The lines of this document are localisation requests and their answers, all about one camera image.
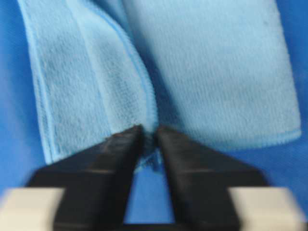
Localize dark blue table cloth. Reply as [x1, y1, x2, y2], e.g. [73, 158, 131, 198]
[0, 0, 308, 223]

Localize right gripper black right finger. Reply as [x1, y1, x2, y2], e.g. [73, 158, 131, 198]
[156, 126, 269, 231]

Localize light blue towel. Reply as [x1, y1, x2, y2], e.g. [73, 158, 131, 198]
[18, 0, 301, 167]

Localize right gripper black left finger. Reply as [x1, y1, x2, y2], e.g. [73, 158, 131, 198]
[26, 125, 144, 231]

